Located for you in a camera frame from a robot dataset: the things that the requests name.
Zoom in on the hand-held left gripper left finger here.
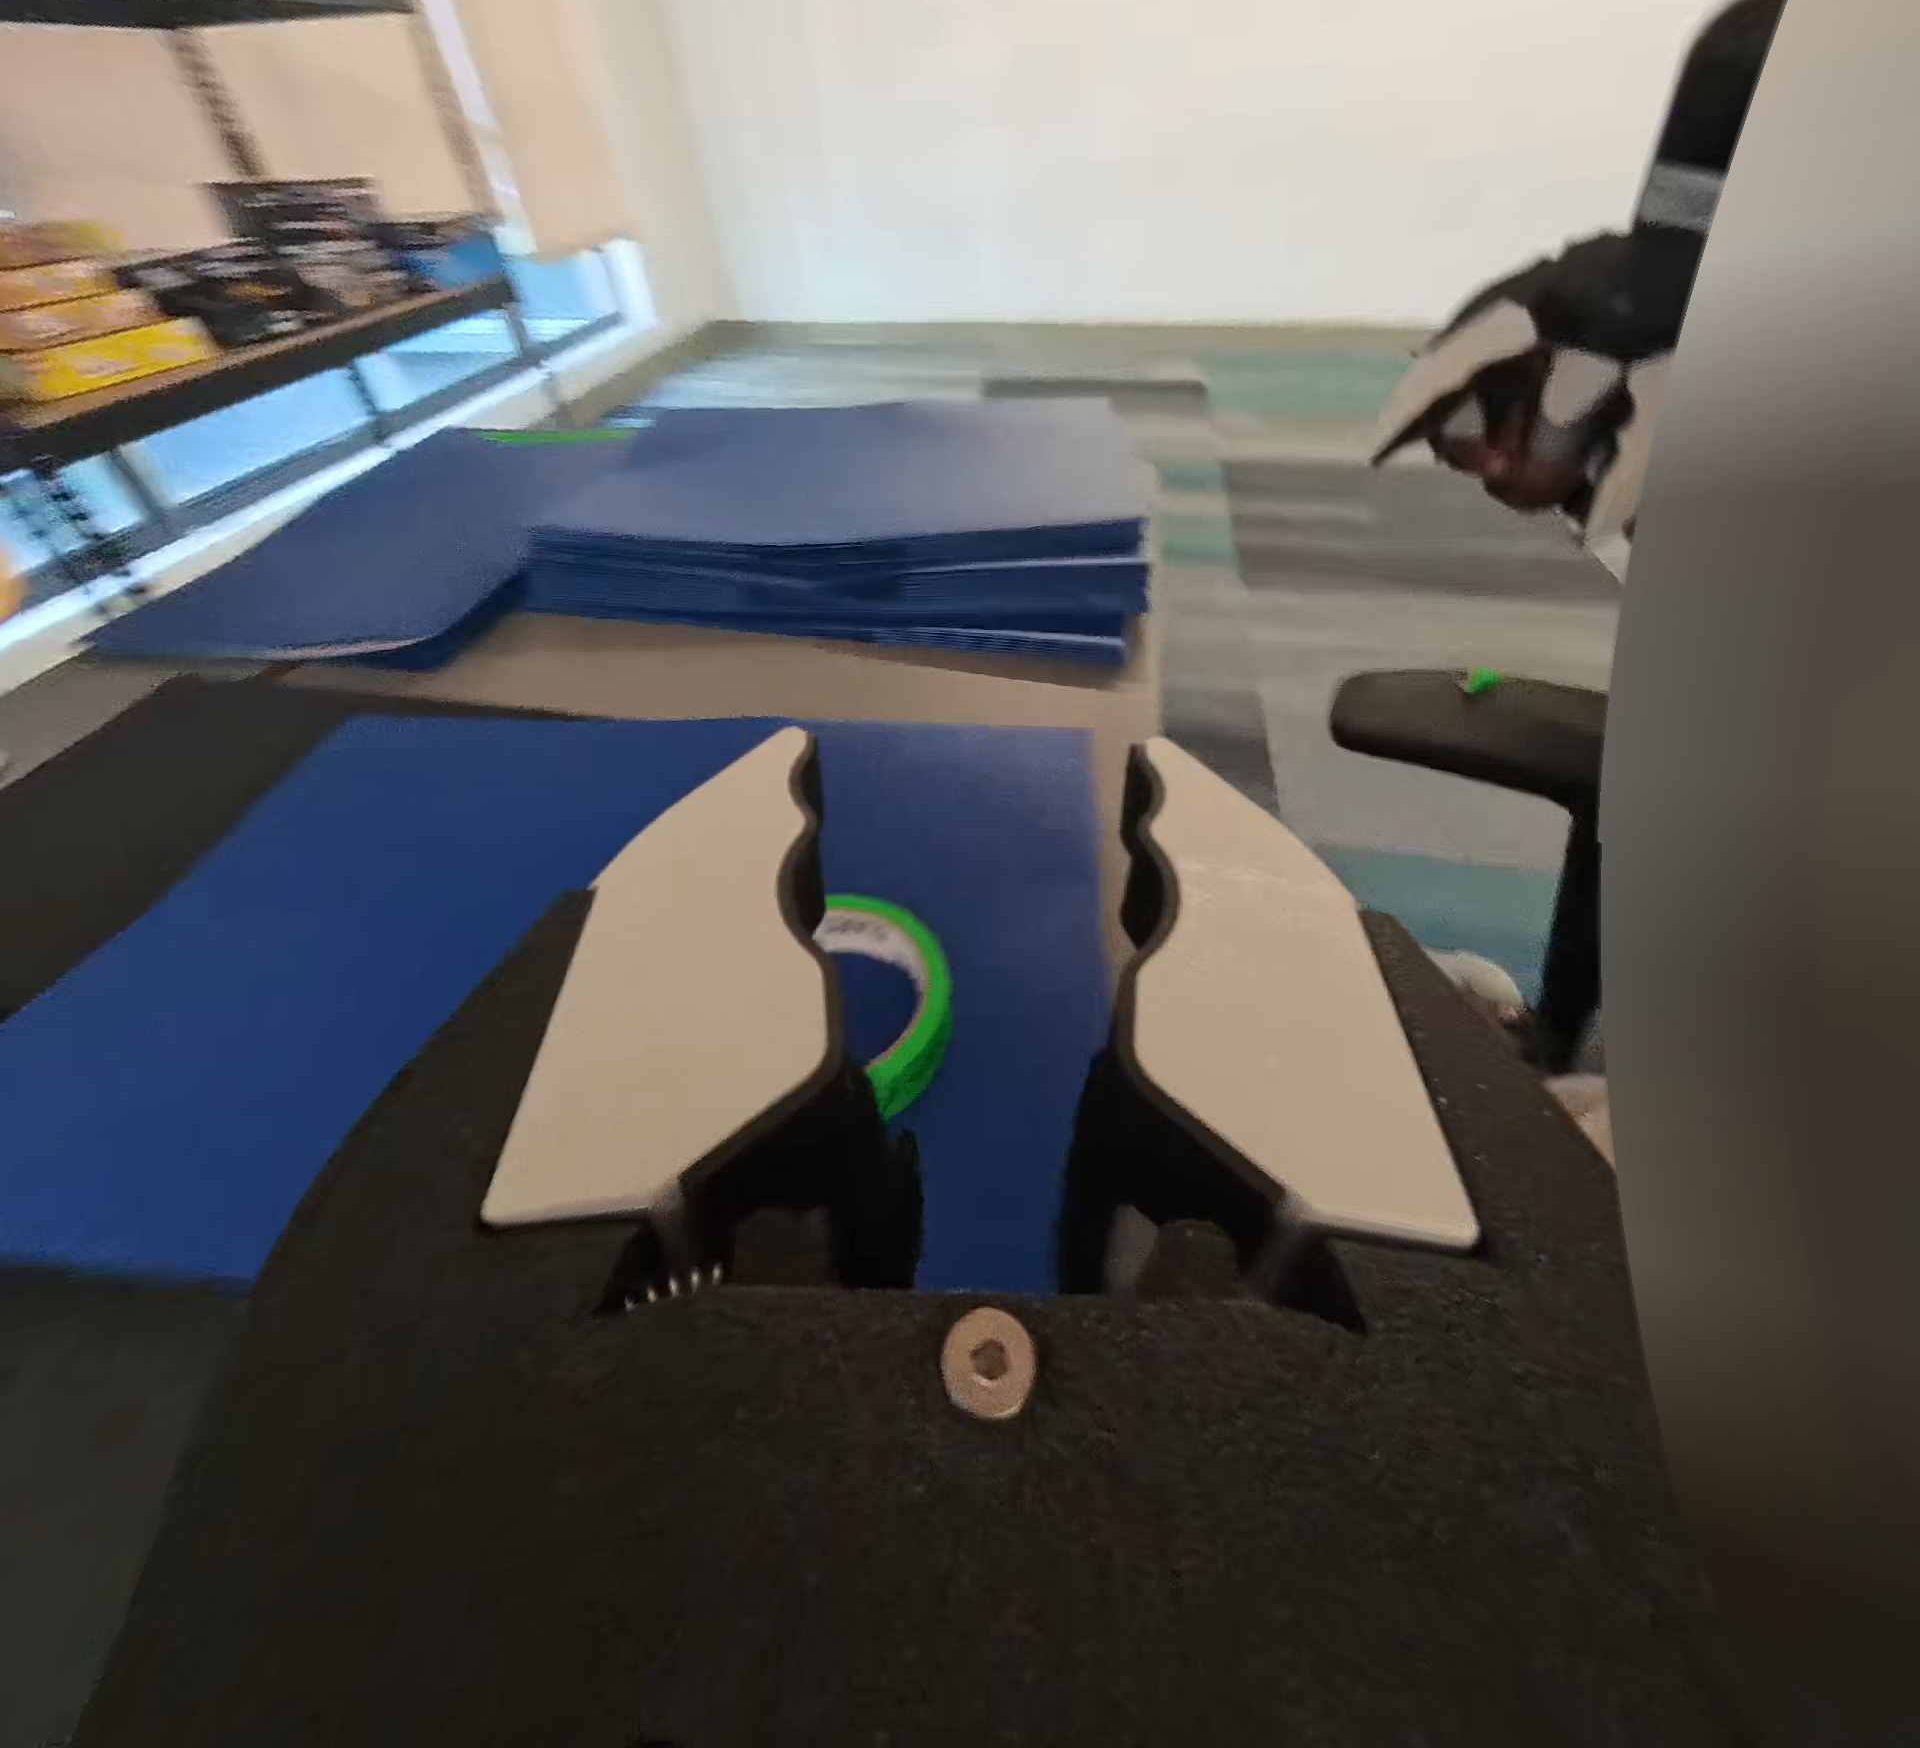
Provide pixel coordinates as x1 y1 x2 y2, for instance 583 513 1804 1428
481 724 847 1232

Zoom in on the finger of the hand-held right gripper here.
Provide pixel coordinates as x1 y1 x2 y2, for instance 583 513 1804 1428
1372 300 1551 467
1544 349 1635 463

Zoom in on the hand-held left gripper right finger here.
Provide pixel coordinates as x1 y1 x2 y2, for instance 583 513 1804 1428
1116 735 1480 1255

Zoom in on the green tape roll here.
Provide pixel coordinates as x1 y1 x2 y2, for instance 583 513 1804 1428
813 893 956 1121

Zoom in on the large blue sheet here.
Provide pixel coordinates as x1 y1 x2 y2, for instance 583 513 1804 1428
0 713 1115 1296

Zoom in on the black office chair armrest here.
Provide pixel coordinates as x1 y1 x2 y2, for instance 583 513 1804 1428
1330 669 1618 1076

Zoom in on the stack of blue sheets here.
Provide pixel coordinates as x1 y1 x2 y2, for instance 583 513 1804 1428
522 396 1156 674

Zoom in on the flat pile of blue sheets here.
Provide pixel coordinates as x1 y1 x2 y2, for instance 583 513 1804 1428
81 430 638 674

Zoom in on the window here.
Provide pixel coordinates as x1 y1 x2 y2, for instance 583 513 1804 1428
0 234 663 671

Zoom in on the blue small box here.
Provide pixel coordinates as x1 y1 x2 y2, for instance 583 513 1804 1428
375 215 506 296

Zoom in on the black flat box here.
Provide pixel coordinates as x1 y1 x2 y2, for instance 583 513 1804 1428
116 248 363 349

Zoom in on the yellow cardboard box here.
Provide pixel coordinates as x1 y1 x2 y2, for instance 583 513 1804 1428
0 315 222 409

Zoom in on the black upright box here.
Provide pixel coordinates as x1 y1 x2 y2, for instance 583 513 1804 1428
203 178 381 282

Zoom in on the orange cardboard box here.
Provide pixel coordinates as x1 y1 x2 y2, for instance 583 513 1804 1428
0 221 161 352

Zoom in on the beige roller blind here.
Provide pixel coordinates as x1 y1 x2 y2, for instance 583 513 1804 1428
402 0 651 264

